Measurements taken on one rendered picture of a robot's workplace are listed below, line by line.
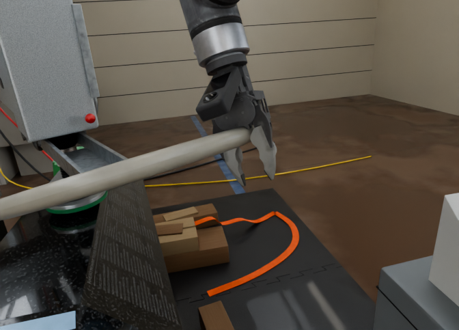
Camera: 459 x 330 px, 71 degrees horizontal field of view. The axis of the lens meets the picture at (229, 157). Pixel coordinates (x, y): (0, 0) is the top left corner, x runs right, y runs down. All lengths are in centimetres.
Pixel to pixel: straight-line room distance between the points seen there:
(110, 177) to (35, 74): 77
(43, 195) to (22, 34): 75
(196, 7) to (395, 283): 69
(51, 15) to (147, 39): 490
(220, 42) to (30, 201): 35
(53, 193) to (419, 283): 73
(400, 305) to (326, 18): 634
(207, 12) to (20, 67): 72
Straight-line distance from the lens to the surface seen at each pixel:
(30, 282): 105
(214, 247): 211
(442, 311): 81
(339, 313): 192
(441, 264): 83
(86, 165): 103
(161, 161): 42
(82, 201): 127
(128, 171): 41
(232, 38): 54
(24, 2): 116
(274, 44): 646
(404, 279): 86
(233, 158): 55
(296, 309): 191
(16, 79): 115
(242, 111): 53
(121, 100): 613
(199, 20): 55
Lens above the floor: 138
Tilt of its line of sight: 21 degrees down
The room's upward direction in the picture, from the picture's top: 4 degrees counter-clockwise
